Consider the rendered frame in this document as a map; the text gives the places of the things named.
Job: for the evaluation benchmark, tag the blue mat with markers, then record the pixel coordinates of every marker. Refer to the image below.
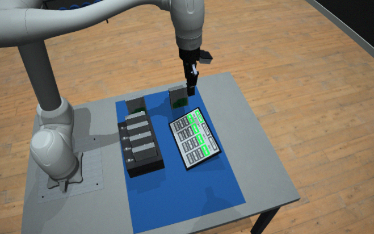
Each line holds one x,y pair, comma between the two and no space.
174,194

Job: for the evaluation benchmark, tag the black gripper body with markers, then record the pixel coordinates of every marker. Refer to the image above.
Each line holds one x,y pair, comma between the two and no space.
189,56

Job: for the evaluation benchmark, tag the black-framed status screen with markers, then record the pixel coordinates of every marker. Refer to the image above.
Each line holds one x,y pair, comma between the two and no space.
194,138

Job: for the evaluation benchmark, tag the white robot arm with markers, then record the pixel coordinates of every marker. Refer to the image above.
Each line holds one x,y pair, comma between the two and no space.
24,24

